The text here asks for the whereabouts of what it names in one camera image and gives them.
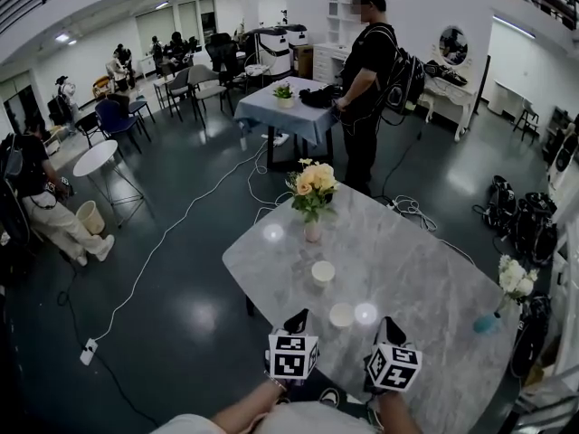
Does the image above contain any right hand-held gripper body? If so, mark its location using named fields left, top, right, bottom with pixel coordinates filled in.
left=364, top=344, right=424, bottom=395

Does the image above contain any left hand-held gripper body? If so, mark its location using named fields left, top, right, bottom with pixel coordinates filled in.
left=264, top=328, right=320, bottom=382

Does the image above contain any cream paper cup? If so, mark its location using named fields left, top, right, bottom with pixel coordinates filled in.
left=328, top=303, right=356, bottom=326
left=310, top=259, right=337, bottom=288

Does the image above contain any person's left forearm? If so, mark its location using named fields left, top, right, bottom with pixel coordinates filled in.
left=210, top=377, right=290, bottom=431

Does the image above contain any person's right forearm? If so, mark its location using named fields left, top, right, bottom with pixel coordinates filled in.
left=377, top=391, right=424, bottom=434

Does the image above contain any person's white t-shirt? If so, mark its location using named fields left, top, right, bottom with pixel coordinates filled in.
left=148, top=400, right=376, bottom=434

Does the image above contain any white flower bouquet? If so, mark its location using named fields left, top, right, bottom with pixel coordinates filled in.
left=497, top=254, right=539, bottom=316

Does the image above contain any black white-printed floor bag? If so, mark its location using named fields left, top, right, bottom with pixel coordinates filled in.
left=510, top=294, right=554, bottom=379

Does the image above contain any yellow flower bouquet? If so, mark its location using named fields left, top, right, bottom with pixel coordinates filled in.
left=285, top=157, right=340, bottom=224

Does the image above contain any pile of black backpacks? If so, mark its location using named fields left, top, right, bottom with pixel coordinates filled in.
left=472, top=174, right=560, bottom=269

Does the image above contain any table with blue cloth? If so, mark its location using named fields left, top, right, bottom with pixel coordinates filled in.
left=233, top=75, right=340, bottom=171

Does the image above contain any black equipment bundle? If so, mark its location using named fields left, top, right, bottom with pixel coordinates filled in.
left=299, top=84, right=340, bottom=110

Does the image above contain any small potted plant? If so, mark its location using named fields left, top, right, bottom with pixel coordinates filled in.
left=272, top=81, right=296, bottom=109

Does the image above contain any cream waste bin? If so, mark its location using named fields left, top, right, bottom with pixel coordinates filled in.
left=75, top=200, right=106, bottom=236

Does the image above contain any white dressing table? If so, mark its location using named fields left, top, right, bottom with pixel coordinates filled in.
left=415, top=72, right=480, bottom=143

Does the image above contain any small stool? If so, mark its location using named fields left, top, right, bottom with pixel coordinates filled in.
left=513, top=106, right=542, bottom=143

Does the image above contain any grey chair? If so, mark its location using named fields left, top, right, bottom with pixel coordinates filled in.
left=166, top=66, right=194, bottom=121
left=187, top=64, right=236, bottom=128

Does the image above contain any white round side table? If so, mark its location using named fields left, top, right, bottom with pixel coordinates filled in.
left=72, top=139, right=146, bottom=228

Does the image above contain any white drawer cabinet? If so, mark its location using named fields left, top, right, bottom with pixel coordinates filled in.
left=311, top=42, right=352, bottom=85

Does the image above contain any white machine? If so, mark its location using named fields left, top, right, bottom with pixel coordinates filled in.
left=282, top=24, right=311, bottom=49
left=243, top=25, right=293, bottom=80

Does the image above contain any blue chair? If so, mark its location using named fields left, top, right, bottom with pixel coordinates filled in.
left=93, top=99, right=142, bottom=153

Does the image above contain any black office chair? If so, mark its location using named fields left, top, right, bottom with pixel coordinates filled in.
left=204, top=33, right=248, bottom=92

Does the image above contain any coiled white cable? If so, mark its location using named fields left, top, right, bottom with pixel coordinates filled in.
left=391, top=194, right=439, bottom=233

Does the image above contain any long white cable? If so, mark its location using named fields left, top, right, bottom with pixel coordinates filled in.
left=92, top=140, right=272, bottom=343

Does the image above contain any black floor cable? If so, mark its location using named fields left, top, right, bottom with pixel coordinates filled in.
left=56, top=259, right=159, bottom=429

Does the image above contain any round wall mirror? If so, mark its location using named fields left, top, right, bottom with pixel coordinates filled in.
left=437, top=25, right=470, bottom=67

